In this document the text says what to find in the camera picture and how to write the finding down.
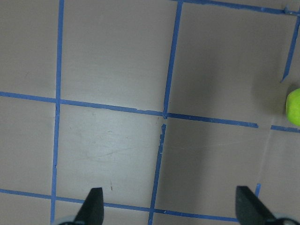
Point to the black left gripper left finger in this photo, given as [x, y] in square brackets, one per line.
[92, 210]

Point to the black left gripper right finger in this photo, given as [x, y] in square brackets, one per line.
[250, 210]

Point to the green apple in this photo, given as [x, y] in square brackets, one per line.
[292, 107]

